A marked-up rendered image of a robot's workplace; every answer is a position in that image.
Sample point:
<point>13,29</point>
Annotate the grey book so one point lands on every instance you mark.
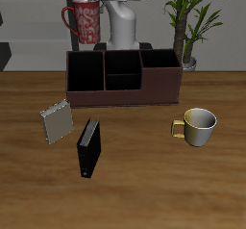
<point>58,123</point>

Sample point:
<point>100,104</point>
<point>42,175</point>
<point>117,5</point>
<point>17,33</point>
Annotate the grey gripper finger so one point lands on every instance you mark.
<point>101,7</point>

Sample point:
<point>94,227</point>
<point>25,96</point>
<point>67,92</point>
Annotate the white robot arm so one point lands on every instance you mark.
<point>123,24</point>

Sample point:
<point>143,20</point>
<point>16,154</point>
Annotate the black book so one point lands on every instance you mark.
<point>89,152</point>

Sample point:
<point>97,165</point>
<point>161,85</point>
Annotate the red patterned mug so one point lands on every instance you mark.
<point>87,22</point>

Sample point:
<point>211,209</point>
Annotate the yellow and white mug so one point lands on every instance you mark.
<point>198,128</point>

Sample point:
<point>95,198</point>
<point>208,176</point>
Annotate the dark brown desk caddy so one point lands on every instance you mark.
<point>160,85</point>

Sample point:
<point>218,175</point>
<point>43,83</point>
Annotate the green pot plant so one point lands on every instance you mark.
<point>180,30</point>

